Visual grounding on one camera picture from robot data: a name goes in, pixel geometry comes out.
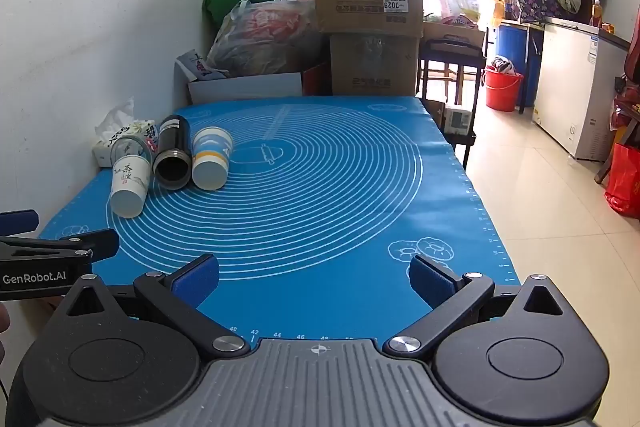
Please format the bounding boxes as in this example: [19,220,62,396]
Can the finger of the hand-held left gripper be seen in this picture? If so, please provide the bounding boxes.
[0,209,40,237]
[0,229,121,263]

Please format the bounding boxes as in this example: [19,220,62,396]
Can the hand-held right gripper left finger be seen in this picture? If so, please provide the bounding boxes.
[50,253,251,360]

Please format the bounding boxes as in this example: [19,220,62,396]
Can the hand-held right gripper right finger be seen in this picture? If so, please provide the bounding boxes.
[384,254,583,356]

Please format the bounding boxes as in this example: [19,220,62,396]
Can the white ink-print paper cup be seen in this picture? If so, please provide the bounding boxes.
[109,155,152,220]

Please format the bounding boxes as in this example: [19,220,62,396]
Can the clear printed glass cup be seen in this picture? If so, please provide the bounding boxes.
[110,125,157,164]

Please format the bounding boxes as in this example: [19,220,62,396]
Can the black thermos cup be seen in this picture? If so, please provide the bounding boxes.
[152,114,194,191]

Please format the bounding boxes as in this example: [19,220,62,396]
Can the blue yellow striped paper cup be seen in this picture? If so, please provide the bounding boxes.
[191,127,235,192]

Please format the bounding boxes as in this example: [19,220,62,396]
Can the person's left hand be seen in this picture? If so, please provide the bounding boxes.
[0,303,12,367]

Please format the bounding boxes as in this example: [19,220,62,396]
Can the white green tissue pack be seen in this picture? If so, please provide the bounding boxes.
[91,97,157,168]

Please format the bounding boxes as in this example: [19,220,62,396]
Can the blue silicone baking mat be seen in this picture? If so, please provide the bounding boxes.
[37,95,522,354]

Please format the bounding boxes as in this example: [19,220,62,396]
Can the small white device box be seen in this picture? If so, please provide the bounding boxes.
[443,105,474,136]

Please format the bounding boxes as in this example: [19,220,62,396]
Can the small brown box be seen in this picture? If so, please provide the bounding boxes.
[424,99,447,128]

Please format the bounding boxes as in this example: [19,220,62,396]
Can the white flat board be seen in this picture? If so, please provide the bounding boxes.
[187,71,304,106]

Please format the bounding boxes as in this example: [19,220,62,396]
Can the grey patterned small bag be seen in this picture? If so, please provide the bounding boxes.
[174,50,227,82]

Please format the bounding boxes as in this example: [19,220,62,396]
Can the red plastic bucket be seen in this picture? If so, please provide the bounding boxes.
[483,66,524,112]

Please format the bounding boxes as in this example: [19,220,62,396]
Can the dark wooden stool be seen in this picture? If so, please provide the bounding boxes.
[416,38,487,170]

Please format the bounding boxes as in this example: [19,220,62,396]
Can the red shopping bag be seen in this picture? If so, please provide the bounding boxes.
[604,142,640,220]

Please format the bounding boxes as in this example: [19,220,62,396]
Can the taped brown cardboard box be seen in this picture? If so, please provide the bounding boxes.
[329,33,422,98]

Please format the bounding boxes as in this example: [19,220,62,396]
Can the red carton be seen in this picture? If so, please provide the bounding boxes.
[300,61,332,96]

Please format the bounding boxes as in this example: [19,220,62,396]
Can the white chest freezer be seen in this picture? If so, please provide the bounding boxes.
[531,16,630,162]

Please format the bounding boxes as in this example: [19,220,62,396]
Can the blue plastic barrel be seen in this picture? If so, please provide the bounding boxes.
[494,21,544,96]

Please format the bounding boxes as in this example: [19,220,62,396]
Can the clear plastic bag red contents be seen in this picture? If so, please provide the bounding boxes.
[206,0,328,78]

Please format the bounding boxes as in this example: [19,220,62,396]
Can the dark red clothing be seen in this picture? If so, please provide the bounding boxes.
[609,24,640,132]

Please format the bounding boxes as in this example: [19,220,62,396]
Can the white printed sack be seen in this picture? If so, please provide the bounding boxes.
[424,0,485,28]

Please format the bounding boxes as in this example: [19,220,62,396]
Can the flat cardboard box black handle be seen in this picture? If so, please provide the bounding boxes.
[422,22,487,54]

